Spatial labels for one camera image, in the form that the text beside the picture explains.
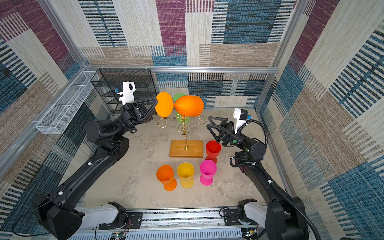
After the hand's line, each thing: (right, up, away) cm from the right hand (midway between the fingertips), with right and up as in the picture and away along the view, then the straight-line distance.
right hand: (207, 124), depth 58 cm
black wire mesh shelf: (-63, +29, +41) cm, 80 cm away
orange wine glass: (-20, -26, +19) cm, 38 cm away
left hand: (-16, +6, -15) cm, 22 cm away
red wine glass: (+5, -14, +24) cm, 28 cm away
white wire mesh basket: (-69, +4, +15) cm, 70 cm away
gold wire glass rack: (-13, -4, +50) cm, 51 cm away
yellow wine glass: (-9, -24, +21) cm, 34 cm away
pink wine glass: (+2, -22, +19) cm, 30 cm away
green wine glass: (-12, +3, +16) cm, 20 cm away
